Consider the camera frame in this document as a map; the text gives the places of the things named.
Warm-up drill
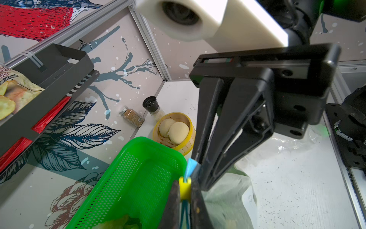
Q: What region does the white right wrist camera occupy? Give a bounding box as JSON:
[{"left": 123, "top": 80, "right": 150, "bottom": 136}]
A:
[{"left": 135, "top": 1, "right": 289, "bottom": 52}]

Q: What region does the white bun front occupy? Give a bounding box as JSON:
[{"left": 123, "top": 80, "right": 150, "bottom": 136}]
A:
[{"left": 168, "top": 122, "right": 189, "bottom": 145}]

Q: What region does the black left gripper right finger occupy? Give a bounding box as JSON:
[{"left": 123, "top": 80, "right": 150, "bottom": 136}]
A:
[{"left": 190, "top": 180, "right": 213, "bottom": 229}]

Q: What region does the black hanging wall basket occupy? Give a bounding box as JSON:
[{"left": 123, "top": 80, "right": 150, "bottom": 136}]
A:
[{"left": 1, "top": 44, "right": 99, "bottom": 155}]

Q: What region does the small chinese cabbage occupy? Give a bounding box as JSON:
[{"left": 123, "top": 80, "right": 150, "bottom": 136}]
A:
[{"left": 92, "top": 215, "right": 142, "bottom": 229}]

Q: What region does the black top pepper grinder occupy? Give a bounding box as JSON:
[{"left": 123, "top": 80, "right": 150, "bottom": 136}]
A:
[{"left": 143, "top": 96, "right": 165, "bottom": 122}]

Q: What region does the white bun back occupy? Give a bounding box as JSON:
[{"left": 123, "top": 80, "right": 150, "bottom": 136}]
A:
[{"left": 159, "top": 118, "right": 176, "bottom": 137}]

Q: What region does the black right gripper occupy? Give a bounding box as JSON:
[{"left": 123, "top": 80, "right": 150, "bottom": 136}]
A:
[{"left": 189, "top": 44, "right": 341, "bottom": 191}]

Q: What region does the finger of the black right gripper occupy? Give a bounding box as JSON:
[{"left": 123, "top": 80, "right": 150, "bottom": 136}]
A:
[{"left": 192, "top": 77, "right": 226, "bottom": 165}]

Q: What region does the white bun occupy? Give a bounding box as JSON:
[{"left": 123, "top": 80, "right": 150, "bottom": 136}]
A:
[
  {"left": 168, "top": 122, "right": 189, "bottom": 145},
  {"left": 159, "top": 118, "right": 176, "bottom": 137}
]

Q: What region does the red cassava chips bag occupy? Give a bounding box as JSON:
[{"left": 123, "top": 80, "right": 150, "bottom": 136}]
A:
[{"left": 1, "top": 66, "right": 71, "bottom": 171}]

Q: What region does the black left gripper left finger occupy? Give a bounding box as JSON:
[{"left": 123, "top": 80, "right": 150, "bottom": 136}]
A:
[{"left": 158, "top": 180, "right": 181, "bottom": 229}]

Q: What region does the clear zipper bag blue seal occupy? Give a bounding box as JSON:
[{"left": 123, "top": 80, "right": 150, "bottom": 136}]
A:
[{"left": 178, "top": 158, "right": 258, "bottom": 229}]

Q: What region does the green plastic basket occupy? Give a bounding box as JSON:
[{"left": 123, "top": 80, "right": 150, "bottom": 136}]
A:
[{"left": 67, "top": 136, "right": 187, "bottom": 229}]

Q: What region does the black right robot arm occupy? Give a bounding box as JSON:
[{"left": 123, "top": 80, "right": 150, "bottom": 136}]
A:
[{"left": 190, "top": 1, "right": 366, "bottom": 191}]

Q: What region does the glass spice shaker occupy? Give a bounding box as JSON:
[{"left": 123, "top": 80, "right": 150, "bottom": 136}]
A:
[{"left": 119, "top": 106, "right": 145, "bottom": 127}]

